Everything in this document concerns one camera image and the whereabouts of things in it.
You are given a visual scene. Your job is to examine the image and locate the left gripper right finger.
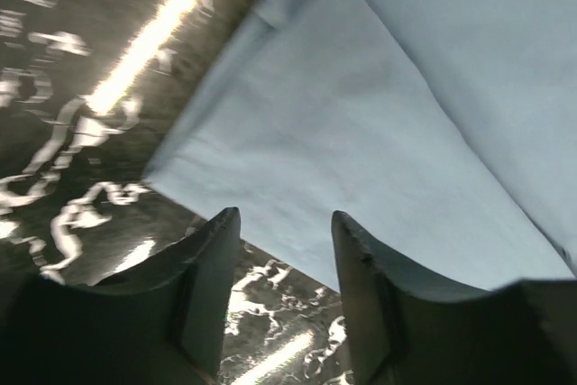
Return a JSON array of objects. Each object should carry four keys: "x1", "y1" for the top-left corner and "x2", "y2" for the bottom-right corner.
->
[{"x1": 330, "y1": 210, "x2": 524, "y2": 385}]

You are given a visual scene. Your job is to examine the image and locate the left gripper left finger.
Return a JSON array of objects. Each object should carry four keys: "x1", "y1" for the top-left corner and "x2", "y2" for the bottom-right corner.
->
[{"x1": 89, "y1": 206, "x2": 243, "y2": 385}]

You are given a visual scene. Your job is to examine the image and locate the blue-grey t shirt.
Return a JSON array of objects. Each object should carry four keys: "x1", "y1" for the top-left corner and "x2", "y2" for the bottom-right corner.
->
[{"x1": 146, "y1": 0, "x2": 576, "y2": 289}]

